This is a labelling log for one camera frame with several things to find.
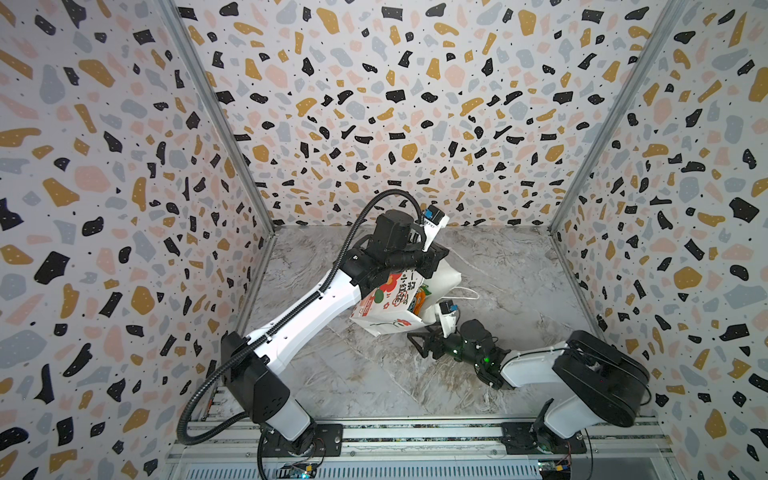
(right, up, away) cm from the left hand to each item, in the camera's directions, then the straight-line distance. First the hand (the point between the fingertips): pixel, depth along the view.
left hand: (451, 246), depth 68 cm
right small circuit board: (+26, -53, +3) cm, 59 cm away
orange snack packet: (-5, -14, +23) cm, 28 cm away
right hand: (-8, -22, +14) cm, 27 cm away
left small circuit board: (-35, -53, +2) cm, 63 cm away
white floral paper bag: (-15, -16, +9) cm, 24 cm away
